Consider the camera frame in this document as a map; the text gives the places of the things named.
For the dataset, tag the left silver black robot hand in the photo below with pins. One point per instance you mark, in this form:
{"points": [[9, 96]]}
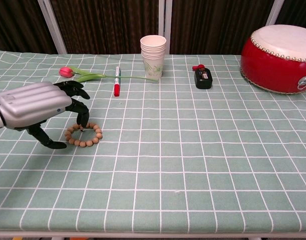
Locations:
{"points": [[30, 102]]}

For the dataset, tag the pink tulip with green stem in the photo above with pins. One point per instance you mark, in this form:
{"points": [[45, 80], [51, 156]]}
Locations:
{"points": [[65, 71]]}

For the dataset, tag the dark fabric partition panel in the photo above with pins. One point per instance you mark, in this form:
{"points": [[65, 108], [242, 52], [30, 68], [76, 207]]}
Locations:
{"points": [[15, 25], [298, 12], [110, 25], [218, 25]]}

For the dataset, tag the white marker with red cap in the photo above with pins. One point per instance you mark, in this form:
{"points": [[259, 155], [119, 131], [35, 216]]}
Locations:
{"points": [[117, 88]]}

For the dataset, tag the green checked tablecloth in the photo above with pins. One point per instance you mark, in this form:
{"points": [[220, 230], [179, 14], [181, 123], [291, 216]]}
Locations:
{"points": [[167, 150]]}

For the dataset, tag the black ink bottle red cap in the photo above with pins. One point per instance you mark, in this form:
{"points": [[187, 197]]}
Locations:
{"points": [[203, 80]]}

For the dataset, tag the red drum with white skin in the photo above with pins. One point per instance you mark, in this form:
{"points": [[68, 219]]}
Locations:
{"points": [[265, 65]]}

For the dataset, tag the white partition frame post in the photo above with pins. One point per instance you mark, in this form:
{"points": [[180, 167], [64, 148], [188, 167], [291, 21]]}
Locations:
{"points": [[165, 20], [52, 27], [275, 12]]}

